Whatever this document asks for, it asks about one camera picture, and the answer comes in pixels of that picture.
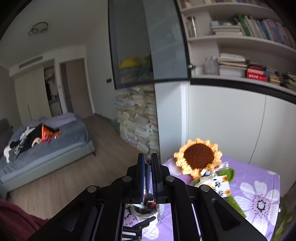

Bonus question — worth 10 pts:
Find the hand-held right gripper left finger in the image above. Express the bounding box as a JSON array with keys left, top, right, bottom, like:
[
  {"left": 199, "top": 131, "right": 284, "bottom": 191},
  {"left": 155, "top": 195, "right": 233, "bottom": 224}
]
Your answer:
[{"left": 28, "top": 153, "right": 146, "bottom": 241}]

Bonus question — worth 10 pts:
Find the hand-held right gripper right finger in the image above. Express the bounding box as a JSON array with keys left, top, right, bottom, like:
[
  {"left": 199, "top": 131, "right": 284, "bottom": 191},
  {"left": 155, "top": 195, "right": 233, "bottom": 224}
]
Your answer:
[{"left": 151, "top": 152, "right": 267, "bottom": 241}]

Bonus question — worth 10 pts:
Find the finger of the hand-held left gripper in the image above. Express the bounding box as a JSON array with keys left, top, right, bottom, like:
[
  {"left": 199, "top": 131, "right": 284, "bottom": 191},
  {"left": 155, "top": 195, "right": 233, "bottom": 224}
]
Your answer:
[{"left": 133, "top": 216, "right": 157, "bottom": 229}]

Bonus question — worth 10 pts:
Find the brown polka dot pencil case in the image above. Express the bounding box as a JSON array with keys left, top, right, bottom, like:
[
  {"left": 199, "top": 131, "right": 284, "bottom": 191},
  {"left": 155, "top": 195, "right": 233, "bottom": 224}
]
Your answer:
[{"left": 125, "top": 202, "right": 163, "bottom": 225}]

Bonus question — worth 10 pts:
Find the crochet sunflower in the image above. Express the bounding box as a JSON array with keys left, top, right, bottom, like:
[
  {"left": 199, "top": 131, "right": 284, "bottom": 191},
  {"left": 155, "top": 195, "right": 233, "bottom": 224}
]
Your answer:
[{"left": 173, "top": 138, "right": 246, "bottom": 219}]

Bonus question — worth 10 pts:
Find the tall stack of papers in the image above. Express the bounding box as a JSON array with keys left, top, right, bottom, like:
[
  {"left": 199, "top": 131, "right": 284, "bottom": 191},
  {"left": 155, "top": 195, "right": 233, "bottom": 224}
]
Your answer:
[{"left": 115, "top": 84, "right": 160, "bottom": 158}]

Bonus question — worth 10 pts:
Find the white printed ribbon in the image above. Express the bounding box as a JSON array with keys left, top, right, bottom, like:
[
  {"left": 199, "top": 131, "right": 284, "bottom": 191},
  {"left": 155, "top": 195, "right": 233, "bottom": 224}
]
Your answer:
[{"left": 190, "top": 162, "right": 230, "bottom": 186}]

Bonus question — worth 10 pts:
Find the sunflower print card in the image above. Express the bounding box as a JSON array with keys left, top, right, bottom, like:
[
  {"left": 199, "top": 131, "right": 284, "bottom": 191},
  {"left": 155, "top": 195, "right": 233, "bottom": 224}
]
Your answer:
[{"left": 208, "top": 174, "right": 232, "bottom": 198}]

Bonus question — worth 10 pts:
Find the grey bed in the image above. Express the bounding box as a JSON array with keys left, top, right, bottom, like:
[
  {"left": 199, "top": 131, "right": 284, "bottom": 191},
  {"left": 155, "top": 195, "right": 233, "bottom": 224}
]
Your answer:
[{"left": 0, "top": 113, "right": 97, "bottom": 193}]

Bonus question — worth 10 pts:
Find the purple floral tablecloth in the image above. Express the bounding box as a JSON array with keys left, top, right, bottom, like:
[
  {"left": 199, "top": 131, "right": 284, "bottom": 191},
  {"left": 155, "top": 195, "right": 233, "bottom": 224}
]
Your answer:
[{"left": 122, "top": 155, "right": 282, "bottom": 241}]

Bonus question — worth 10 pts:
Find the orange snack bag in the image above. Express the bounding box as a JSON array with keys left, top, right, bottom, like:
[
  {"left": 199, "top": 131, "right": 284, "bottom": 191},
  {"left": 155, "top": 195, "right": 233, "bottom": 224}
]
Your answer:
[{"left": 41, "top": 123, "right": 62, "bottom": 143}]

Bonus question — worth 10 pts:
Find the brown door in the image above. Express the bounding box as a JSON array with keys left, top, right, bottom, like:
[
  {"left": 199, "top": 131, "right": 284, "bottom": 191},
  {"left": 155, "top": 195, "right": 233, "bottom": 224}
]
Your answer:
[{"left": 59, "top": 58, "right": 93, "bottom": 120}]

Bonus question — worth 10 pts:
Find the person's maroon clothing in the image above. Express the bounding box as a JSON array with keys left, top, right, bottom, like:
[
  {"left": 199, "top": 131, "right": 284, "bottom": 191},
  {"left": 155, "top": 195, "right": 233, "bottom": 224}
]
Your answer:
[{"left": 0, "top": 199, "right": 48, "bottom": 241}]

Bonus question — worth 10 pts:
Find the pile of clothes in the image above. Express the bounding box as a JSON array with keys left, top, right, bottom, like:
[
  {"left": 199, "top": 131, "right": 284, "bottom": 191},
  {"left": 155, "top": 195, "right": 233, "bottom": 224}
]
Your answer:
[{"left": 3, "top": 126, "right": 61, "bottom": 163}]

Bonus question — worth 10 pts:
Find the white wardrobe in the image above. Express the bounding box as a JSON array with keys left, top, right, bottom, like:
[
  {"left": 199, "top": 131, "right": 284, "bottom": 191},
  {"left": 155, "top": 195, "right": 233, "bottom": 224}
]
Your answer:
[{"left": 14, "top": 67, "right": 53, "bottom": 126}]

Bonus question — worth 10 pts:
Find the glass cabinet door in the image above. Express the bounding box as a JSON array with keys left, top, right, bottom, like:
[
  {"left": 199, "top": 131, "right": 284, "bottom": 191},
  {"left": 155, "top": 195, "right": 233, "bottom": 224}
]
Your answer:
[{"left": 107, "top": 0, "right": 191, "bottom": 90}]

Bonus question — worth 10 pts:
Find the green potted plant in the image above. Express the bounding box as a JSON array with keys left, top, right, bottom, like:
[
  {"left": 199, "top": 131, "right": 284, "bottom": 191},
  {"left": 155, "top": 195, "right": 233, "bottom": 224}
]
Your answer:
[{"left": 270, "top": 196, "right": 296, "bottom": 241}]

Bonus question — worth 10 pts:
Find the stack of red books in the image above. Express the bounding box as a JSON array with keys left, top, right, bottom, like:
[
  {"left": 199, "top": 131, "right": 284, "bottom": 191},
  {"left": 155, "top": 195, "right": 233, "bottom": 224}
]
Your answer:
[{"left": 246, "top": 64, "right": 270, "bottom": 82}]

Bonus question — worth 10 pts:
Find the white bookshelf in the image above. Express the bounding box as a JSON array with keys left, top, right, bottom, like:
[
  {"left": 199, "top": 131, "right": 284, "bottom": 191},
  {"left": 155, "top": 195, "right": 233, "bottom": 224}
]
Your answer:
[{"left": 175, "top": 0, "right": 296, "bottom": 105}]

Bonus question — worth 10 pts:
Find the air vent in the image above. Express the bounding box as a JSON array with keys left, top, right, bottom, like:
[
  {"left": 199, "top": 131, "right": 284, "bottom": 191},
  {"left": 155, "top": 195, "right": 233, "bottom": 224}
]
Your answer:
[{"left": 18, "top": 55, "right": 44, "bottom": 70}]

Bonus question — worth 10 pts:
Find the stack of worn books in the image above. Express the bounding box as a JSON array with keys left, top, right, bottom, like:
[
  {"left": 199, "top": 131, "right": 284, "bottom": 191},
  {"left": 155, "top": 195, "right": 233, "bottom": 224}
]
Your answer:
[{"left": 266, "top": 67, "right": 296, "bottom": 92}]

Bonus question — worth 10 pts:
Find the stack of green white books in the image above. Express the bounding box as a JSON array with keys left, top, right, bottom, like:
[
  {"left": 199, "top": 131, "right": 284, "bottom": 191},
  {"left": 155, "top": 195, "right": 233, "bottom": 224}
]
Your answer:
[{"left": 210, "top": 20, "right": 244, "bottom": 37}]

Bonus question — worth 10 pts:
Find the row of upright books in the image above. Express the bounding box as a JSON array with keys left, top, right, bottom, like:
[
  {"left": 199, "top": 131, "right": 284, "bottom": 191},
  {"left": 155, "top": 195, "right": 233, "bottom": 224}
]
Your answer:
[{"left": 234, "top": 14, "right": 296, "bottom": 50}]

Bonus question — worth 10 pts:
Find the black ring ceiling lamp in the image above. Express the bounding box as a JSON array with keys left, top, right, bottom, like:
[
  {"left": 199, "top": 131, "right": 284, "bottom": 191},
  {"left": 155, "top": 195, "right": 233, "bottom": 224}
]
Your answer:
[{"left": 28, "top": 22, "right": 49, "bottom": 37}]

